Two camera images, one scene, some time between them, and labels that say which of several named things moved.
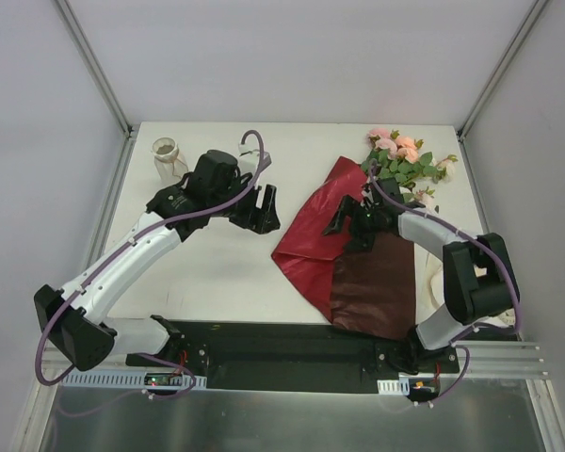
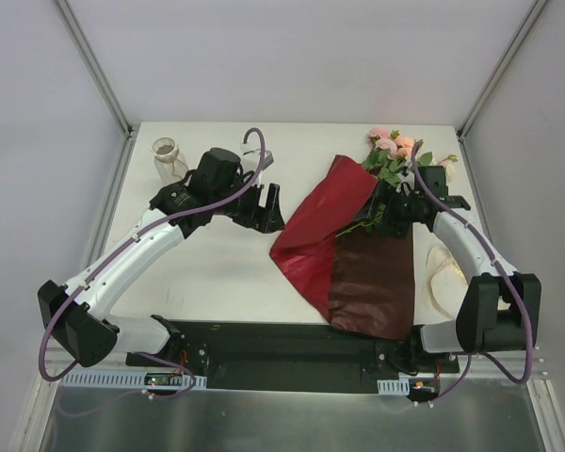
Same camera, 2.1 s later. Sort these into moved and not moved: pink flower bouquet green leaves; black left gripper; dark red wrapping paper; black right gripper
Moved: black right gripper
Not moved: pink flower bouquet green leaves; black left gripper; dark red wrapping paper
